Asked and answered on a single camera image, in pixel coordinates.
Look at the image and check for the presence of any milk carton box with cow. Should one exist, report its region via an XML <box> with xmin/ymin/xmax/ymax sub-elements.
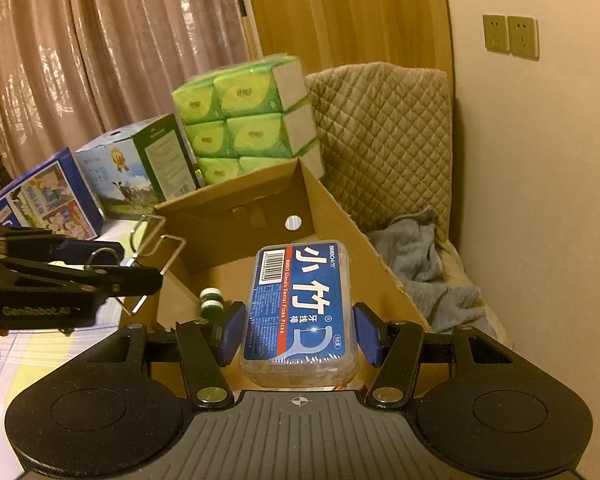
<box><xmin>74</xmin><ymin>113</ymin><xmax>202</xmax><ymax>221</ymax></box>

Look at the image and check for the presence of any blue cartoon printed box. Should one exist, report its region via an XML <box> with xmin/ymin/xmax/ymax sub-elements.
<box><xmin>0</xmin><ymin>146</ymin><xmax>106</xmax><ymax>242</ymax></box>

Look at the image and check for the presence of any small green capped bottle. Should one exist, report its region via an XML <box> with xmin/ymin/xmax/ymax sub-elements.
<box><xmin>199</xmin><ymin>286</ymin><xmax>227</xmax><ymax>322</ymax></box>

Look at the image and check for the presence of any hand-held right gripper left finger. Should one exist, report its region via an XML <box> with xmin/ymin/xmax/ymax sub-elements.
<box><xmin>82</xmin><ymin>301</ymin><xmax>247</xmax><ymax>409</ymax></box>

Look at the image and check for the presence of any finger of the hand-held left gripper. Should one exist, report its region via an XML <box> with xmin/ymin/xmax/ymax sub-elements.
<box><xmin>0</xmin><ymin>255</ymin><xmax>164</xmax><ymax>307</ymax></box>
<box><xmin>0</xmin><ymin>229</ymin><xmax>127</xmax><ymax>267</ymax></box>

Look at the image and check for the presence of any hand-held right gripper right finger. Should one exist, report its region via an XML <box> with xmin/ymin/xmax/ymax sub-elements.
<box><xmin>351</xmin><ymin>301</ymin><xmax>521</xmax><ymax>409</ymax></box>

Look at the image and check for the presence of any beige quilted chair cushion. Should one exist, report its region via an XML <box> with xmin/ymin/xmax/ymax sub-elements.
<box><xmin>304</xmin><ymin>61</ymin><xmax>455</xmax><ymax>243</ymax></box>

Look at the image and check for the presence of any blue dental floss pick box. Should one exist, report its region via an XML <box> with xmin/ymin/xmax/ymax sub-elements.
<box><xmin>239</xmin><ymin>239</ymin><xmax>357</xmax><ymax>389</ymax></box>

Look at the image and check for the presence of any beige wall socket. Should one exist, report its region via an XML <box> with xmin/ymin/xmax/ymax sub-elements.
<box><xmin>507</xmin><ymin>15</ymin><xmax>539</xmax><ymax>59</ymax></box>
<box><xmin>481</xmin><ymin>13</ymin><xmax>509</xmax><ymax>54</ymax></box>

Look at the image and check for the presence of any stack of green tissue packs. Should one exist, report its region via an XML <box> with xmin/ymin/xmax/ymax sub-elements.
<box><xmin>171</xmin><ymin>54</ymin><xmax>325</xmax><ymax>188</ymax></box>

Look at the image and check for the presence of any brown cardboard box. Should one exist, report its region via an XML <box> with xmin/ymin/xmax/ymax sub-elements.
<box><xmin>151</xmin><ymin>156</ymin><xmax>448</xmax><ymax>401</ymax></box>

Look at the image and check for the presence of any checkered tablecloth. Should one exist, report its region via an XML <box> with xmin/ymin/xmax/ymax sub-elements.
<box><xmin>0</xmin><ymin>217</ymin><xmax>161</xmax><ymax>431</ymax></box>

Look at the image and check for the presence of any grey towel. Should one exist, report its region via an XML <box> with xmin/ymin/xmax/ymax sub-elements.
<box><xmin>366</xmin><ymin>204</ymin><xmax>482</xmax><ymax>335</ymax></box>

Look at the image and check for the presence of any pink curtain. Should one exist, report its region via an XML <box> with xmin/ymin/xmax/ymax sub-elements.
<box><xmin>0</xmin><ymin>0</ymin><xmax>253</xmax><ymax>178</ymax></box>

